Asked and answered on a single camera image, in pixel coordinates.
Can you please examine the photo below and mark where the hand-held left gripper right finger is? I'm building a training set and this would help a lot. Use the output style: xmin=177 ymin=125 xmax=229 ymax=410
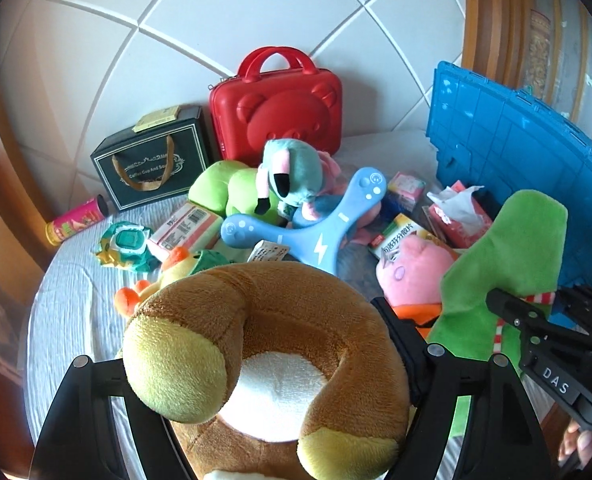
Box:
xmin=370 ymin=297 xmax=562 ymax=480

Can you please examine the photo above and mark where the small pink box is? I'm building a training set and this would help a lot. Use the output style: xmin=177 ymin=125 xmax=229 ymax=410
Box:
xmin=386 ymin=171 xmax=427 ymax=211

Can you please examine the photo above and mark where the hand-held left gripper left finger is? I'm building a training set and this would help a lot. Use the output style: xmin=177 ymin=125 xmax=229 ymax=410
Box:
xmin=30 ymin=354 xmax=197 ymax=480

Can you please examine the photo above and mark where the wooden headboard frame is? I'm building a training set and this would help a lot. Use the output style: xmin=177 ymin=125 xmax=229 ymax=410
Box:
xmin=0 ymin=0 xmax=532 ymax=466

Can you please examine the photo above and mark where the brown plush neck pillow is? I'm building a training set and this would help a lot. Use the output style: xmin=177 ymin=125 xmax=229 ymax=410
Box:
xmin=122 ymin=261 xmax=411 ymax=480

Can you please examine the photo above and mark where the yellow duck plush toy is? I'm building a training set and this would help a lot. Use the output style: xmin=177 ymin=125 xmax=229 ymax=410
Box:
xmin=115 ymin=246 xmax=237 ymax=319

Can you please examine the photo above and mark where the patterned curtain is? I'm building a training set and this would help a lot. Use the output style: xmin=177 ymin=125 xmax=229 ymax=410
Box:
xmin=524 ymin=0 xmax=592 ymax=162

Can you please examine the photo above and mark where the white paper tag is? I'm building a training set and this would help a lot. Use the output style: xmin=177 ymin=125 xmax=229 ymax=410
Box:
xmin=247 ymin=240 xmax=291 ymax=264

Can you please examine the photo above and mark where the person's right hand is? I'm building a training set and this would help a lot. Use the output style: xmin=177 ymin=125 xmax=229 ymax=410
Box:
xmin=560 ymin=419 xmax=592 ymax=467

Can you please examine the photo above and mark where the blue three-armed plastic toy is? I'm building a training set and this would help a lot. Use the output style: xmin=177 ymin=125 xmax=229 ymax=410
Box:
xmin=220 ymin=166 xmax=389 ymax=277

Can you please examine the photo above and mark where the pink cylindrical can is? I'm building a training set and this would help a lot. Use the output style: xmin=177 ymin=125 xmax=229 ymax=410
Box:
xmin=45 ymin=195 xmax=113 ymax=247

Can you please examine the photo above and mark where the lime green plush toy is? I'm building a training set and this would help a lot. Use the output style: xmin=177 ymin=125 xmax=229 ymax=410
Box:
xmin=188 ymin=160 xmax=283 ymax=227

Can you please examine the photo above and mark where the green plush toy striped scarf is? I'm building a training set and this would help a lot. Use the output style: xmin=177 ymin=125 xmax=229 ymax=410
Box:
xmin=428 ymin=189 xmax=569 ymax=438

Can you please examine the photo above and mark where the teal toy watch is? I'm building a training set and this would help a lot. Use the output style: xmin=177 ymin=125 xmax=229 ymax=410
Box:
xmin=93 ymin=221 xmax=158 ymax=274

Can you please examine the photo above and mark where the white padded headboard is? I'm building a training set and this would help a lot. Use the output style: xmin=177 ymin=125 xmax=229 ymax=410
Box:
xmin=0 ymin=0 xmax=476 ymax=228

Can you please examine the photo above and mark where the dark green gift box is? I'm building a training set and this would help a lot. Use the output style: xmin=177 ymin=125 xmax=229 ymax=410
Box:
xmin=90 ymin=104 xmax=217 ymax=212

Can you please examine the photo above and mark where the teal flamingo plush toy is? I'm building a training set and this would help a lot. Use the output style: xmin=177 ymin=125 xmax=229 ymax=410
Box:
xmin=254 ymin=139 xmax=347 ymax=222

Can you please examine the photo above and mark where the pink pig plush toy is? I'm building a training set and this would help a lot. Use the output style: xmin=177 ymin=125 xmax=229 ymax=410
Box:
xmin=376 ymin=235 xmax=460 ymax=342

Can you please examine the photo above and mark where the red bear suitcase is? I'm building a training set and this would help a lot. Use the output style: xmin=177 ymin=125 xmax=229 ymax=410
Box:
xmin=209 ymin=46 xmax=345 ymax=167

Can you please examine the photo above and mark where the yellow green carton box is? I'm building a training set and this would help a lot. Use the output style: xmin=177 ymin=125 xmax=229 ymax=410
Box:
xmin=367 ymin=212 xmax=427 ymax=261

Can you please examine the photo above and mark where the blue plastic crate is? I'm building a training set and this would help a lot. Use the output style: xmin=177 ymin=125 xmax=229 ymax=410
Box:
xmin=423 ymin=60 xmax=592 ymax=292

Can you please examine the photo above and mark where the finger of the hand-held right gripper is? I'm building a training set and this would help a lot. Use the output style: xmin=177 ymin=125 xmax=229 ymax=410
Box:
xmin=486 ymin=287 xmax=592 ymax=357
xmin=550 ymin=285 xmax=592 ymax=342

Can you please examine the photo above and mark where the red tissue pack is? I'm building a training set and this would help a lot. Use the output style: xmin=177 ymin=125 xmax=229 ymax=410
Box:
xmin=426 ymin=180 xmax=494 ymax=249

